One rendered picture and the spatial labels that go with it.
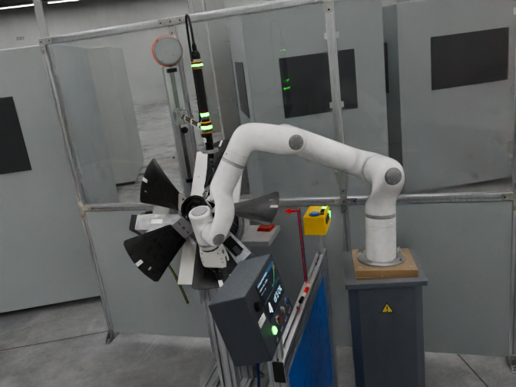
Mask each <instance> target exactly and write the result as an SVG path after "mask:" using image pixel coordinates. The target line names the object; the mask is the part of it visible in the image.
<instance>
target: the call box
mask: <svg viewBox="0 0 516 387"><path fill-rule="evenodd" d="M322 207H323V206H310V207H309V208H308V210H307V211H306V213H305V215H304V217H303V224H304V232H305V235H326V233H327V231H328V229H329V225H330V224H331V218H329V222H328V223H327V224H326V216H327V214H328V212H329V206H327V207H326V209H325V211H324V215H320V210H321V209H322ZM312 211H318V212H319V215H317V216H311V215H310V213H311V212H312Z"/></svg>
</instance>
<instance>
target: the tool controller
mask: <svg viewBox="0 0 516 387"><path fill-rule="evenodd" d="M269 296H270V298H271V300H272V302H273V305H274V308H275V310H276V312H275V314H274V317H273V319H272V321H271V319H270V316H269V314H268V312H267V310H266V307H265V303H266V301H267V299H268V297H269ZM285 297H287V298H288V299H289V305H288V306H286V304H285V301H284V299H285ZM281 306H284V307H285V309H286V313H285V315H282V313H281V311H280V307H281ZM208 307H209V309H210V311H211V314H212V316H213V318H214V321H215V323H216V324H217V328H218V329H219V331H220V334H221V336H222V338H223V341H224V343H225V345H226V347H227V350H228V352H229V354H230V357H231V359H232V360H233V364H234V365H235V366H236V367H238V366H247V365H252V364H257V363H261V362H270V361H272V360H273V357H274V355H275V352H276V349H277V347H278V345H279V343H280V340H281V338H282V335H283V332H284V330H285V328H286V325H287V323H288V321H289V318H290V316H291V313H292V311H293V305H292V303H291V301H290V298H289V295H288V293H287V291H286V288H285V286H284V284H283V281H282V278H281V276H280V273H279V270H278V269H277V267H276V264H275V261H274V259H273V256H272V254H271V253H270V254H267V255H263V256H258V257H254V258H251V259H248V260H243V261H240V262H239V263H238V264H237V266H236V267H235V269H234V270H233V272H232V273H231V274H230V275H229V277H228V278H227V280H226V281H225V283H224V284H223V285H222V286H221V288H220V289H219V291H218V292H217V294H216V295H215V297H214V298H213V299H212V300H211V302H210V303H209V305H208ZM277 315H279V316H280V317H281V319H282V322H281V324H280V325H278V324H277V322H276V316H277ZM271 326H275V327H276V328H277V334H276V335H275V336H274V335H273V334H272V331H271Z"/></svg>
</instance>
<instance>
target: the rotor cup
mask: <svg viewBox="0 0 516 387"><path fill-rule="evenodd" d="M192 206H195V207H198V206H208V207H209V208H210V209H211V210H212V209H213V208H214V207H215V204H214V203H211V202H209V201H206V200H205V199H204V198H203V197H202V196H199V195H193V196H190V197H188V198H187V199H186V200H185V201H184V202H183V203H182V206H181V214H182V216H183V218H184V219H185V220H186V221H188V222H189V223H190V224H191V222H190V218H189V212H190V211H191V207H192Z"/></svg>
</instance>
